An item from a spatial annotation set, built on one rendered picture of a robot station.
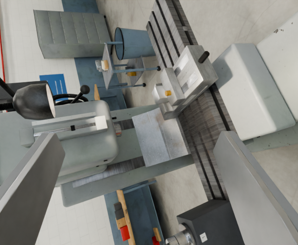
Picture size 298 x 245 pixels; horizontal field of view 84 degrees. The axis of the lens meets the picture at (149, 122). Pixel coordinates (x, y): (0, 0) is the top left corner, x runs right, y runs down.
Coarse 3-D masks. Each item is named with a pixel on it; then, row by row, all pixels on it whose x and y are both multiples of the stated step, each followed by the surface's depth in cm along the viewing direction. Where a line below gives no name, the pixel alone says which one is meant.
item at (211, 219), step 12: (204, 204) 69; (216, 204) 64; (228, 204) 62; (180, 216) 64; (192, 216) 59; (204, 216) 57; (216, 216) 59; (228, 216) 60; (180, 228) 61; (192, 228) 56; (204, 228) 56; (216, 228) 57; (228, 228) 58; (192, 240) 55; (204, 240) 54; (216, 240) 56; (228, 240) 57; (240, 240) 58
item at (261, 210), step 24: (216, 144) 11; (240, 144) 9; (240, 168) 8; (240, 192) 8; (264, 192) 7; (240, 216) 8; (264, 216) 7; (288, 216) 6; (264, 240) 7; (288, 240) 6
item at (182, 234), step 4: (180, 232) 59; (184, 232) 58; (172, 236) 58; (176, 236) 57; (180, 236) 57; (184, 236) 57; (172, 240) 56; (176, 240) 56; (180, 240) 56; (184, 240) 56; (188, 240) 57; (176, 244) 55; (180, 244) 55; (184, 244) 56; (188, 244) 56
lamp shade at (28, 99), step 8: (24, 88) 31; (32, 88) 31; (40, 88) 31; (48, 88) 36; (16, 96) 30; (24, 96) 30; (32, 96) 30; (40, 96) 31; (48, 96) 37; (16, 104) 30; (24, 104) 30; (32, 104) 30; (40, 104) 31; (48, 104) 31; (24, 112) 31; (32, 112) 31; (40, 112) 31; (48, 112) 32; (40, 120) 34
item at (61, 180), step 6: (90, 168) 64; (96, 168) 65; (102, 168) 66; (72, 174) 62; (78, 174) 62; (84, 174) 63; (90, 174) 65; (60, 180) 60; (66, 180) 61; (72, 180) 70
